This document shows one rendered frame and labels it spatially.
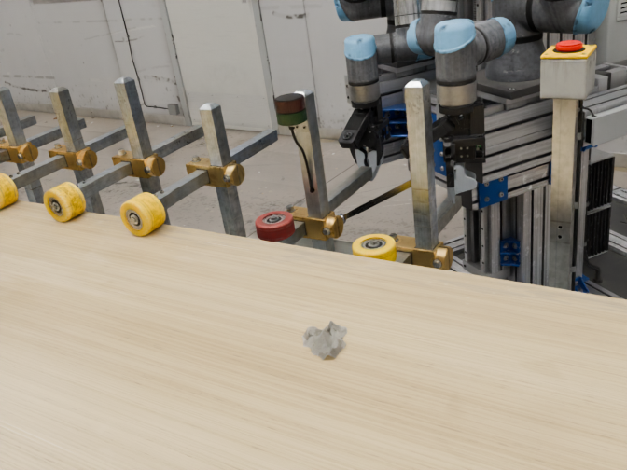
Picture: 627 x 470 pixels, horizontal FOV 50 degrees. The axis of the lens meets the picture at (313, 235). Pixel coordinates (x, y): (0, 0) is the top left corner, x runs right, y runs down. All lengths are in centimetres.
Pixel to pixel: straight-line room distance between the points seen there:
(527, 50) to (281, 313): 92
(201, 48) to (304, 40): 97
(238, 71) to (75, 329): 401
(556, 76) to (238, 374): 66
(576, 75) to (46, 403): 92
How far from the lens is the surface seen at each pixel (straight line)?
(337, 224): 145
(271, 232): 136
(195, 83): 540
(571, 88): 114
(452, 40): 129
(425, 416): 86
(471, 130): 135
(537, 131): 176
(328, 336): 99
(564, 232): 125
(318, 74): 460
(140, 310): 118
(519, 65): 169
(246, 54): 496
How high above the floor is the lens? 148
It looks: 26 degrees down
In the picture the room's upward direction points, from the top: 8 degrees counter-clockwise
